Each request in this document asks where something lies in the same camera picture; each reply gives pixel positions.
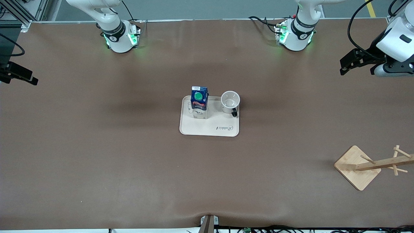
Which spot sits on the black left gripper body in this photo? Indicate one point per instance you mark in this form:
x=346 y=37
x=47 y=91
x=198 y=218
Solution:
x=372 y=56

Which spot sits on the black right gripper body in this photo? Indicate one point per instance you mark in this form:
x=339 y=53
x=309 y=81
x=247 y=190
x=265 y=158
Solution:
x=7 y=71

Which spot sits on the blue milk carton green cap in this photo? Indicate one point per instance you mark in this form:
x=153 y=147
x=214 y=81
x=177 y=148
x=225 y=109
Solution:
x=199 y=103

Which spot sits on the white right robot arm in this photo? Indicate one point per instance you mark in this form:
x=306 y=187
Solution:
x=116 y=38

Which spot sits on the wooden mug rack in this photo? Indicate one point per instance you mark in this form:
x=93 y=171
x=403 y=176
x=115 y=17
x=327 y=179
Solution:
x=355 y=171

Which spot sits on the brown table mat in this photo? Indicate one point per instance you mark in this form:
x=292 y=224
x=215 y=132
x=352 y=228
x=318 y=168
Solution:
x=129 y=161

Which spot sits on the beige tray with bear print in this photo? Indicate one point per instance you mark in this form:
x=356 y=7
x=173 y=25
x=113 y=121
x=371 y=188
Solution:
x=210 y=126

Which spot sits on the aluminium frame post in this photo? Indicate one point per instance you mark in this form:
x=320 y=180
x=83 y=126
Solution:
x=392 y=20
x=19 y=17

